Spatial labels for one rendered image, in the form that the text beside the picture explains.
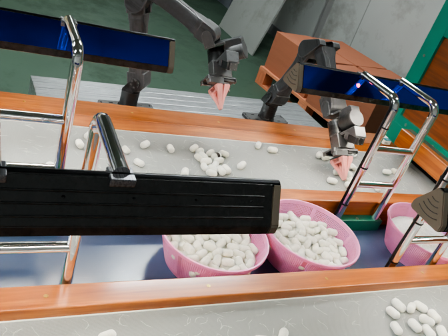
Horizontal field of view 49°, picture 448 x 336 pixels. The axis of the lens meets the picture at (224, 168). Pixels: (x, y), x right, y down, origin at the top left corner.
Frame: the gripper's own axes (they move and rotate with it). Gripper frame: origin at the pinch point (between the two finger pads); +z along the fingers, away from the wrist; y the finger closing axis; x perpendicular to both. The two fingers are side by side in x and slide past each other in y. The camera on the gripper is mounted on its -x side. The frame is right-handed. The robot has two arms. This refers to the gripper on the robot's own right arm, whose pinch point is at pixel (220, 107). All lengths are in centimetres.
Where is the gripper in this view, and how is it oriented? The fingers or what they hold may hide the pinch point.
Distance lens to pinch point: 157.8
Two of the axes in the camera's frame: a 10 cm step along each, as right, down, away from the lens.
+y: 8.9, 0.5, 4.6
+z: 0.8, 9.7, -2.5
